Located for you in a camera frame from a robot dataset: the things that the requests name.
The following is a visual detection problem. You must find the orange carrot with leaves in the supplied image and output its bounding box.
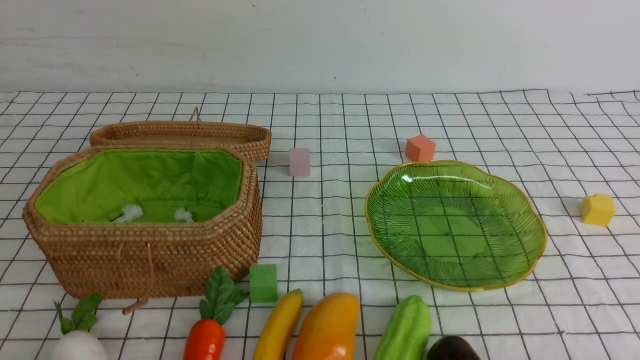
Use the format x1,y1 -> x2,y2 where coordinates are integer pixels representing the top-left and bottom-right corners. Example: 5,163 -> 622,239
183,266 -> 249,360

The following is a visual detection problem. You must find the orange yellow mango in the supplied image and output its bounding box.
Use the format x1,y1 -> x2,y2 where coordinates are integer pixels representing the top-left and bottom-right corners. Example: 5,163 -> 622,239
292,292 -> 361,360

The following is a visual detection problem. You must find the yellow foam block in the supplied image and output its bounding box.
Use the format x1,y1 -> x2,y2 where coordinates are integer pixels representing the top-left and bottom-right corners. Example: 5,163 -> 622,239
579,193 -> 617,227

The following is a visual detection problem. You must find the pink foam block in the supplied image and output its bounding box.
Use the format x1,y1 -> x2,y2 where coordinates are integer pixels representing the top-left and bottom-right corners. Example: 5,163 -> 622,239
288,148 -> 311,177

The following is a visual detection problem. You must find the orange foam block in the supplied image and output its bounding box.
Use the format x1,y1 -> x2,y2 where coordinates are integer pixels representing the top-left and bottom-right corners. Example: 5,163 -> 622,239
405,134 -> 437,163

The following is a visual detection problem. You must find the green glass leaf plate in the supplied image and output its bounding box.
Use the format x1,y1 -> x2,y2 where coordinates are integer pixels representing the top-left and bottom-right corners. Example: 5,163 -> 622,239
364,161 -> 548,292

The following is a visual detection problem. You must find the dark purple passion fruit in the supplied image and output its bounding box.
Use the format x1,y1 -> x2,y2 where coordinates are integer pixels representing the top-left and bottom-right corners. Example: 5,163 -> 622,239
426,335 -> 480,360

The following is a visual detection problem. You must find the green foam block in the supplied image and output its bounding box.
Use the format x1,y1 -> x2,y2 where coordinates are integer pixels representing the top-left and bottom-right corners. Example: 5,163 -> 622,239
249,263 -> 279,304

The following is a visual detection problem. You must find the white radish with leaves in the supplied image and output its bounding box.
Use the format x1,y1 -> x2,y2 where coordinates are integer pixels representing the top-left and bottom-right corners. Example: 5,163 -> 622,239
50,292 -> 108,360

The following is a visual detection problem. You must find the white black grid tablecloth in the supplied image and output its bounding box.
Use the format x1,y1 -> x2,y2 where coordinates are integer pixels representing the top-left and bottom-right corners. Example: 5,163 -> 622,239
0,89 -> 640,360

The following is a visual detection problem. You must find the woven wicker basket lid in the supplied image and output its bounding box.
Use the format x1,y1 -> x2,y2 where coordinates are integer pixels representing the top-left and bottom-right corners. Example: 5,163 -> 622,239
89,107 -> 272,162

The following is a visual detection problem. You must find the woven wicker basket green lining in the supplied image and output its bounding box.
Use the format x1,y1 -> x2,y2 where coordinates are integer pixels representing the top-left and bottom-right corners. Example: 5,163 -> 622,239
23,145 -> 263,314

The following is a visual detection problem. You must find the yellow banana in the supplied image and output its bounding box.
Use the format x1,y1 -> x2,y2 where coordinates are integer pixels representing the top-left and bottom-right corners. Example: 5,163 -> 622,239
253,289 -> 304,360

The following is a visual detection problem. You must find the light green chayote gourd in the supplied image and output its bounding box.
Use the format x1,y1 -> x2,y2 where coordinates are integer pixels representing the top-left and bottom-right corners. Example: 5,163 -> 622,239
374,295 -> 433,360

